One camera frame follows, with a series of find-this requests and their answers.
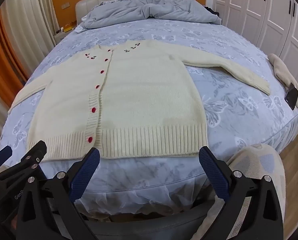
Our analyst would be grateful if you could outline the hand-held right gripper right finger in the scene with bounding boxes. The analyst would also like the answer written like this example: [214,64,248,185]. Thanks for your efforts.
[196,145,285,240]

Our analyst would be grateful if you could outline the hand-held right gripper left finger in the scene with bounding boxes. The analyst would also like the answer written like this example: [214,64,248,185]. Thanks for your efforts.
[18,147,101,240]

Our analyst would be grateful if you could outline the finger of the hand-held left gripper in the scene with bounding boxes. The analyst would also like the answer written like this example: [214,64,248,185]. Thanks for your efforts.
[0,145,13,178]
[0,140,48,189]

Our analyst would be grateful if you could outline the cream knit cardigan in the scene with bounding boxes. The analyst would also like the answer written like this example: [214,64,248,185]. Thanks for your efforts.
[8,40,272,160]

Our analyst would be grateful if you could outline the dark clothes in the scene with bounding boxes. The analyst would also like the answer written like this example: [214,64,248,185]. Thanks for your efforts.
[205,5,222,18]

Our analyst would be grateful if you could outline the bed with blue butterfly sheet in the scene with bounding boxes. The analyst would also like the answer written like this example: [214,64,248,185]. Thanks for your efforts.
[0,17,298,217]

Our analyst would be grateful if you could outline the orange curtain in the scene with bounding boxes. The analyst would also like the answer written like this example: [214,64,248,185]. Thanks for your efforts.
[0,11,30,87]

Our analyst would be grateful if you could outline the black phone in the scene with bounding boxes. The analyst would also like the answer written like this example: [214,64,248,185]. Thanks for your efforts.
[284,83,298,111]

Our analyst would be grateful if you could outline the nightstand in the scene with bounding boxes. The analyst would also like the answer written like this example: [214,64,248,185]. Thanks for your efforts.
[52,22,77,46]

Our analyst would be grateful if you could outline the beige cloth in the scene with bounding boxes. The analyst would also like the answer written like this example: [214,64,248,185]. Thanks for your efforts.
[268,53,298,118]

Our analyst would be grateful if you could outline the beige curtain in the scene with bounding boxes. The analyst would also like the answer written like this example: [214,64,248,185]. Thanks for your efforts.
[0,0,57,137]

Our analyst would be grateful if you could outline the white wardrobe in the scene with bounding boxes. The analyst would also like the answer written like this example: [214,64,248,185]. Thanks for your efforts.
[205,0,298,87]

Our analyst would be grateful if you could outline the grey-blue duvet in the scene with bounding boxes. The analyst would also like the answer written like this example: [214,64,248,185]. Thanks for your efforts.
[77,0,222,30]

